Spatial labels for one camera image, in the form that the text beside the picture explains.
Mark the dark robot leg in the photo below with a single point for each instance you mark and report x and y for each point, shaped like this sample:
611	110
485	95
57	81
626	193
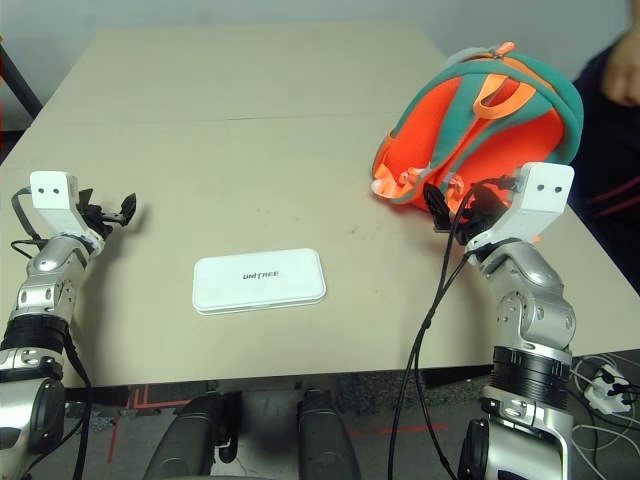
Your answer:
325	440
185	440

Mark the white Unitree pencil case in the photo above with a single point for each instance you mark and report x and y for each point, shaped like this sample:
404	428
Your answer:
260	295

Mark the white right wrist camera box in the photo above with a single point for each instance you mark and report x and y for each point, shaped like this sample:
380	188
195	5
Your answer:
545	190

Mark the bystander bare hand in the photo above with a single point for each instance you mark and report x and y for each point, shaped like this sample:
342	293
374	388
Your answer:
625	70

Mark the dark robot right leg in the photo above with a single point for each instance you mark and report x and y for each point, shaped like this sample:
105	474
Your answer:
325	440

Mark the orange and teal backpack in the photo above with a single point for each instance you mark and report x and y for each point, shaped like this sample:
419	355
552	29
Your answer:
425	125

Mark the white power strip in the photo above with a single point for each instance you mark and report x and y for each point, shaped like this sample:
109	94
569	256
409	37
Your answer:
607	390

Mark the red floor tape cross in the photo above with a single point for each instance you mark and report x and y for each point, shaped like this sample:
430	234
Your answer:
410	428

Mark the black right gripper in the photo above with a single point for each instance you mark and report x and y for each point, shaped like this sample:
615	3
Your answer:
475	217

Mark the red floor tape lines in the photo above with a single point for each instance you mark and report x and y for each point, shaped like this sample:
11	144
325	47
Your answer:
137	400

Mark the black slanted frame bar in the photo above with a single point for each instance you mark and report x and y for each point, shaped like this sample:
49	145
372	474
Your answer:
20	82

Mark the bystander in dark clothes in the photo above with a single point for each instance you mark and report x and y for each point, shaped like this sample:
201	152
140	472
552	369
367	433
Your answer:
615	150

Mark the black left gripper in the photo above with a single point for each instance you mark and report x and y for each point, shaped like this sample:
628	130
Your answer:
97	220

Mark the dark robot left leg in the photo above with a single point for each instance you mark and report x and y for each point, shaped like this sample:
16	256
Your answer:
185	440

